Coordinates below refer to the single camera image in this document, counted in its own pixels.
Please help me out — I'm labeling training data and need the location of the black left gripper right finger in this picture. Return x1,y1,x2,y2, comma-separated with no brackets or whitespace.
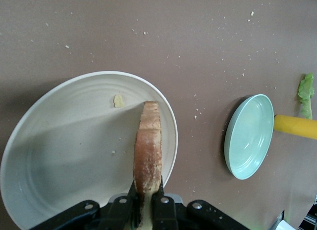
152,175,246,230

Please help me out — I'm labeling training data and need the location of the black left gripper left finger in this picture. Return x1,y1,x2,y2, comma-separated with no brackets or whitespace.
29,179,139,230

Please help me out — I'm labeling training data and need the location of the brown bread slice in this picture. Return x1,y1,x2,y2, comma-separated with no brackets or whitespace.
133,100,164,230

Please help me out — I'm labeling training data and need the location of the yellow squeeze bottle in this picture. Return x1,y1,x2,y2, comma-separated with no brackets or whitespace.
273,114,317,141

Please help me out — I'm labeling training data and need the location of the beige plate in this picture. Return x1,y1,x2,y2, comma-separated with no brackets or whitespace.
0,70,179,230

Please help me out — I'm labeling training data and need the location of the mint green plate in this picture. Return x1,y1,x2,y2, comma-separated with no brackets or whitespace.
224,94,275,180

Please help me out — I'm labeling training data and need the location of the bread crumb chunk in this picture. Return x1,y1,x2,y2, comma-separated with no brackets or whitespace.
113,94,125,109

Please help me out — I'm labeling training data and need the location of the green lettuce leaf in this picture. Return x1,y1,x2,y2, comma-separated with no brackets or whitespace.
297,72,316,120

